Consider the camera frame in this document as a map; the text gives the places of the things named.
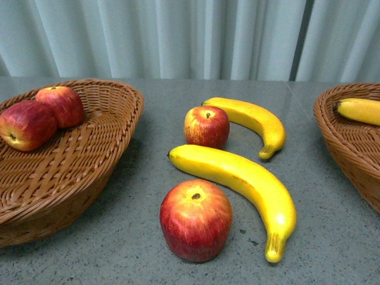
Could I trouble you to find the small red apple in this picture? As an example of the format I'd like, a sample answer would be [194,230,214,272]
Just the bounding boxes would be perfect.
[183,106,230,149]

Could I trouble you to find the large red apple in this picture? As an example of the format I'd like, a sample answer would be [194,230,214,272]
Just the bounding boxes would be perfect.
[160,179,233,262]

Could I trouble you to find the large yellow banana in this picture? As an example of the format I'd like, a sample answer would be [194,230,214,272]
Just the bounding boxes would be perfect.
[168,144,297,263]

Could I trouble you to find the small yellow banana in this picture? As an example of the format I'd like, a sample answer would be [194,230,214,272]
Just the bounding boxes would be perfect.
[202,97,286,160]

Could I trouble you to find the red apple rear in basket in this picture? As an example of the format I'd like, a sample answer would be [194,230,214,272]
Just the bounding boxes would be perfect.
[35,86,85,129]

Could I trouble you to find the red apple in basket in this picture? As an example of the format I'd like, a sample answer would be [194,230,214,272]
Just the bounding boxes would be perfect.
[35,86,85,129]
[1,100,58,152]

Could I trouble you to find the white pleated curtain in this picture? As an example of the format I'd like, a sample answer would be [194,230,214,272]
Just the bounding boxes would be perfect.
[1,1,379,82]

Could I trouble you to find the left brown wicker basket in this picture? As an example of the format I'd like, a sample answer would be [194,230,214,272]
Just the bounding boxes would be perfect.
[1,79,144,247]

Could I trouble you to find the brown wicker basket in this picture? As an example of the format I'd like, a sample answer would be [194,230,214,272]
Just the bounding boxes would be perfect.
[313,83,379,211]
[1,79,144,247]

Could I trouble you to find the red apple front in basket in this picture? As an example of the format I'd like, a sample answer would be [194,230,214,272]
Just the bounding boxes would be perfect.
[1,100,58,152]

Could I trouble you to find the right brown wicker basket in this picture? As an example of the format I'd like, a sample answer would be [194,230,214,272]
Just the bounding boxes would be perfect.
[313,83,379,211]

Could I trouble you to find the yellow banana in basket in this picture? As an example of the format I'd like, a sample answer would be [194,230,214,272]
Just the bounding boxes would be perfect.
[334,97,380,126]

